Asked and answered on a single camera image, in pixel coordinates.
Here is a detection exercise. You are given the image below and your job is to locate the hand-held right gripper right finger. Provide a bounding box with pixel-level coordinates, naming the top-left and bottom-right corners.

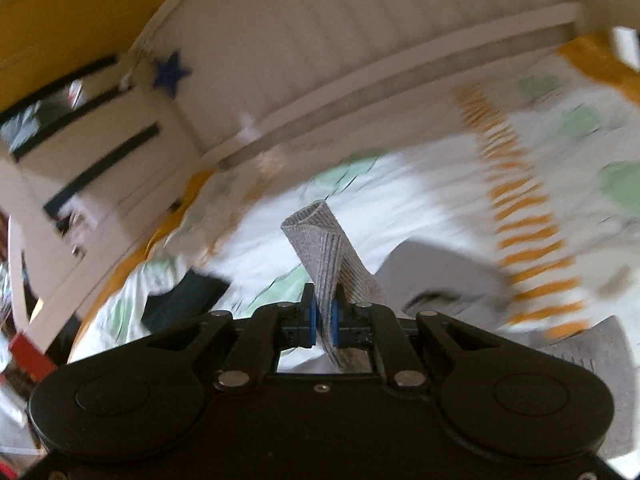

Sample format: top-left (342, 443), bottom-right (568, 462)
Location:
top-left (330, 299), bottom-right (497, 391)

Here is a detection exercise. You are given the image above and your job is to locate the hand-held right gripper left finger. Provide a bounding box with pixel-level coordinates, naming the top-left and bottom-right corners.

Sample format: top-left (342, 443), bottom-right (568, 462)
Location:
top-left (148, 284), bottom-right (318, 392)

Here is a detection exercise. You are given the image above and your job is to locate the grey knit sweater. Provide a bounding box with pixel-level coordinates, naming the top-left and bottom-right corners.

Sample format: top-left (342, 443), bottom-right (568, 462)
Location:
top-left (281, 201), bottom-right (638, 461)

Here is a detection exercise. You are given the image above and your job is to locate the dark cloth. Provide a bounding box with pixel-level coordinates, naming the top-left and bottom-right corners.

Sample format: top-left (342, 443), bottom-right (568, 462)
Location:
top-left (142, 270), bottom-right (231, 337)

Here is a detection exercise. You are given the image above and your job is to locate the printed white duvet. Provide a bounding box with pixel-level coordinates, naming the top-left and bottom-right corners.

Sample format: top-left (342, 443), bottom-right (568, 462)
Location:
top-left (70, 35), bottom-right (640, 376)

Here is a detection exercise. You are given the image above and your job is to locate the red box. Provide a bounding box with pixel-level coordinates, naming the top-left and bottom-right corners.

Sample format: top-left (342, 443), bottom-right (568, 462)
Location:
top-left (9, 332), bottom-right (57, 382)

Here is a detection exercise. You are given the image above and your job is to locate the blue star decoration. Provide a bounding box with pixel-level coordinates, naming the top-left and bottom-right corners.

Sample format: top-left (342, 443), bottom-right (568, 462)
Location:
top-left (151, 50), bottom-right (193, 97)

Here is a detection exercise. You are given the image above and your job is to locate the white shelf unit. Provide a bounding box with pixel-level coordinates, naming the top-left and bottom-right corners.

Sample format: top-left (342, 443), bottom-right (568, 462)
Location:
top-left (0, 55), bottom-right (201, 266)

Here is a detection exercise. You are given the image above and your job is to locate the white wooden bed frame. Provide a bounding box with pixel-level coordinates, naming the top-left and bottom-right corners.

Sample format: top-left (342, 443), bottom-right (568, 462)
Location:
top-left (10, 0), bottom-right (640, 351)

